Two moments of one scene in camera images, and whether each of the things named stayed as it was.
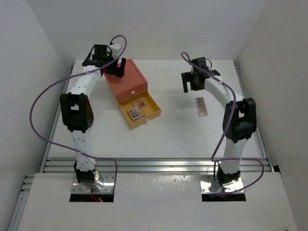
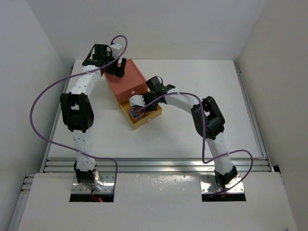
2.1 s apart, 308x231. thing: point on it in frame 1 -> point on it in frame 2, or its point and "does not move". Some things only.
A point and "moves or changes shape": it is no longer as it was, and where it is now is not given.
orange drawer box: x=133 y=82 does not move
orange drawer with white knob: x=132 y=93 does not move
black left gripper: x=117 y=71 does not move
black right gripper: x=186 y=77 -> x=150 y=108
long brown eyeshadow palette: x=202 y=107 moves or changes shape
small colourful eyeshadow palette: x=135 y=112 does not move
